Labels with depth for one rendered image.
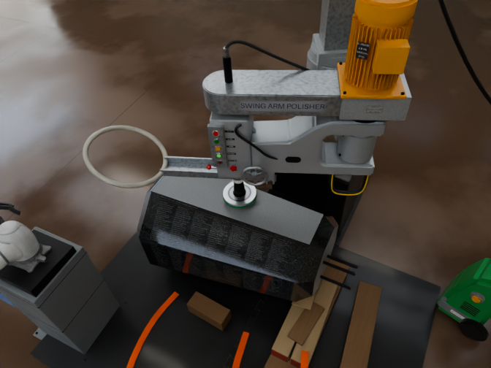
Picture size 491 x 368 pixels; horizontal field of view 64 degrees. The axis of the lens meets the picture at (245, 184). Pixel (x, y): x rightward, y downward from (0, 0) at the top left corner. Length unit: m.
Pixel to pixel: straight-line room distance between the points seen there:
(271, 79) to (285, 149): 0.37
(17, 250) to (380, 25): 2.08
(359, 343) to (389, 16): 2.03
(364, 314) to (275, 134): 1.49
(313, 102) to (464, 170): 2.61
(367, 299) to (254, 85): 1.79
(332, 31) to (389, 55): 0.77
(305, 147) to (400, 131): 2.52
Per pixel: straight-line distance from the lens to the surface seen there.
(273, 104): 1.86
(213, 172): 2.29
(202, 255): 2.54
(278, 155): 2.09
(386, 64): 1.72
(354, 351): 2.85
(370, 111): 1.90
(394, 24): 1.73
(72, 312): 2.79
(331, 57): 2.45
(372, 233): 3.46
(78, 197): 4.05
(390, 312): 3.11
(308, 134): 1.99
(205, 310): 2.89
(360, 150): 2.10
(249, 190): 2.48
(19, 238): 2.41
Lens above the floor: 2.73
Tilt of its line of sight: 47 degrees down
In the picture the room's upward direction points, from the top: 4 degrees counter-clockwise
